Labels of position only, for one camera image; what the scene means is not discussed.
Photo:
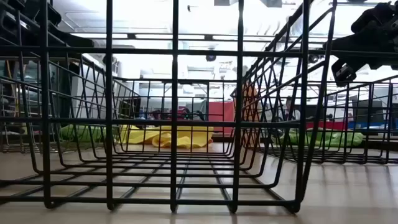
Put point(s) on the black ceiling dome camera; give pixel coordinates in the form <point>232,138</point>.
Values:
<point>211,58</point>
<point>104,59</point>

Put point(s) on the red partition panel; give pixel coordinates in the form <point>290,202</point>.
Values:
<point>220,115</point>

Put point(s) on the black computer monitor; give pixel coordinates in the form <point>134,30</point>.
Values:
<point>368,112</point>

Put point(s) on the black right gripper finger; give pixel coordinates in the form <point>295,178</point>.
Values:
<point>339,48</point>

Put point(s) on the person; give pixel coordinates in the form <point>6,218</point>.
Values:
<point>289,110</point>

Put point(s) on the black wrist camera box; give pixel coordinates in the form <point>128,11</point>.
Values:
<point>343,73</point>

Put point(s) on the orange chair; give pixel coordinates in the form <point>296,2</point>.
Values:
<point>250,99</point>

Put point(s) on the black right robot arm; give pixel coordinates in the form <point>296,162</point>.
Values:
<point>376,18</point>

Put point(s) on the metal shelf rack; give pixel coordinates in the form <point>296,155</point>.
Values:
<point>12,93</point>

